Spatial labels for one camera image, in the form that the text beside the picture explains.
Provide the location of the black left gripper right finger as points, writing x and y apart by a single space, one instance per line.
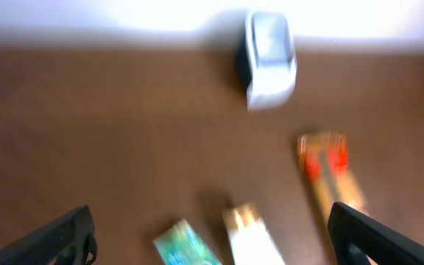
359 239

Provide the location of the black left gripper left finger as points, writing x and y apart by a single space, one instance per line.
69 239

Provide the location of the orange spaghetti packet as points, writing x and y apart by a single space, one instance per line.
324 159

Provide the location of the white tube with tan cap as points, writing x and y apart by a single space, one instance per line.
250 241

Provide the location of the small teal tissue pack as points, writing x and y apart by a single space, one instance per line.
181 245

